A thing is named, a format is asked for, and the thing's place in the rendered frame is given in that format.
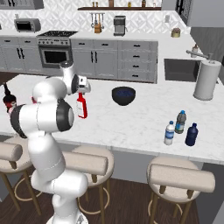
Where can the steel oven with hob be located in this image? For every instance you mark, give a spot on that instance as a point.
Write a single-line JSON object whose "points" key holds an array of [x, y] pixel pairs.
{"points": [[54, 49]]}

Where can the red glass bottle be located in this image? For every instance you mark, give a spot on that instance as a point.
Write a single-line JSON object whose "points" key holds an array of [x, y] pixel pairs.
{"points": [[82, 108]]}

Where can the white paper towel roll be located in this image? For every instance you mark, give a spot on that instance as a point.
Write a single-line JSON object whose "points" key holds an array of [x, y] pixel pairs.
{"points": [[206, 81]]}

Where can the small soap dispenser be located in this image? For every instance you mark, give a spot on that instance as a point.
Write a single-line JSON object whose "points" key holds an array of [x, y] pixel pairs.
{"points": [[194, 48]]}

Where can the grey wall cupboard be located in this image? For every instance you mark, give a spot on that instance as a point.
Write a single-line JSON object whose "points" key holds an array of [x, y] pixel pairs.
{"points": [[22, 4]]}

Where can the grey cupboard run with drawers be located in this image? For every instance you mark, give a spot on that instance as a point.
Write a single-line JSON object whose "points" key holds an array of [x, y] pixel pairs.
{"points": [[116, 59]]}

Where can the grey tall cupboard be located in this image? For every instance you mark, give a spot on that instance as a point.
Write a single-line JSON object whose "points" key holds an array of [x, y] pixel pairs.
{"points": [[204, 13]]}

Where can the beige bar stool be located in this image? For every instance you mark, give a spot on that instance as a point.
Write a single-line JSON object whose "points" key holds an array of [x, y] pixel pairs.
{"points": [[11, 154], [175, 178], [93, 163]]}

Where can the dark bottle with red label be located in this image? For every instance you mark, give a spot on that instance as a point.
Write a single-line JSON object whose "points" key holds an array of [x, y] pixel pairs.
{"points": [[8, 100]]}

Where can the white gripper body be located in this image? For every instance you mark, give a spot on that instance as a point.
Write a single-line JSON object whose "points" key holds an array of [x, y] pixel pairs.
{"points": [[83, 85]]}

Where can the brown bottle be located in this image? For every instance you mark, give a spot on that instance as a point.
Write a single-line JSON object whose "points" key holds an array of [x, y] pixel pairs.
{"points": [[143, 3]]}

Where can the grey tap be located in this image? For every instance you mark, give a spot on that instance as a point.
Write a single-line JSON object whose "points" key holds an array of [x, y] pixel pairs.
{"points": [[199, 54]]}

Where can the wooden knife block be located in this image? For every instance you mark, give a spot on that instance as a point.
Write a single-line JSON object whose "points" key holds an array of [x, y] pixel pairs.
{"points": [[97, 29]]}

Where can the black bowl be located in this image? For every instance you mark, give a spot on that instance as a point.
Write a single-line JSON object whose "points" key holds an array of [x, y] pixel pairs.
{"points": [[123, 96]]}

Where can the black coffee machine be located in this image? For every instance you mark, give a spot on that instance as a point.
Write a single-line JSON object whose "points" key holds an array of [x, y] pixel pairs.
{"points": [[119, 26]]}

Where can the small yellow jar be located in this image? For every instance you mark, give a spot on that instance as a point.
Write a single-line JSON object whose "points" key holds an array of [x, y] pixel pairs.
{"points": [[129, 4]]}

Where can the dark sink basin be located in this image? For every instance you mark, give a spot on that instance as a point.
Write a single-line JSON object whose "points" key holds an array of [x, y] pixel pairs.
{"points": [[180, 70]]}

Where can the grey plastic bottle blue cap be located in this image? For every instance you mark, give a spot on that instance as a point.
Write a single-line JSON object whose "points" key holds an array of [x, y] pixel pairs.
{"points": [[180, 123]]}

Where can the brown jar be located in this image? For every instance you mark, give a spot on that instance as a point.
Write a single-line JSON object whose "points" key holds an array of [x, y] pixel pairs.
{"points": [[111, 3]]}

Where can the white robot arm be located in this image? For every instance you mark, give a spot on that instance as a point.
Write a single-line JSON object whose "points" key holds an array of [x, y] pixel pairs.
{"points": [[43, 116]]}

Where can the round tan jar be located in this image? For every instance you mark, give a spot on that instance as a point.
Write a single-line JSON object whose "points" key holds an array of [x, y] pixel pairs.
{"points": [[175, 32]]}

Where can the white plastic bottle blue cap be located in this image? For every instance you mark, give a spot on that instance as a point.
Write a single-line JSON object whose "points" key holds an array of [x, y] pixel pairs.
{"points": [[169, 134]]}

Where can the dark wooden wall shelf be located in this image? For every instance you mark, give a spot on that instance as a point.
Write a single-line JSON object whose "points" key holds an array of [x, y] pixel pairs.
{"points": [[119, 8]]}

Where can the dark blue plastic bottle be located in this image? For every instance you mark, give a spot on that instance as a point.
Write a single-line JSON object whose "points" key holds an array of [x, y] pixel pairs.
{"points": [[191, 136]]}

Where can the rail with hanging tools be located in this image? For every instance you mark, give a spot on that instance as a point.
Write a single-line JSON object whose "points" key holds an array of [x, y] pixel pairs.
{"points": [[97, 18]]}

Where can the grey toaster oven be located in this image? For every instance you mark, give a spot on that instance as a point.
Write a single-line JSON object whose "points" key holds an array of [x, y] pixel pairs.
{"points": [[26, 25]]}

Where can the small shakers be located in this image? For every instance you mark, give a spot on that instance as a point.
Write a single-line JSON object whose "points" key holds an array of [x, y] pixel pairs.
{"points": [[94, 4]]}

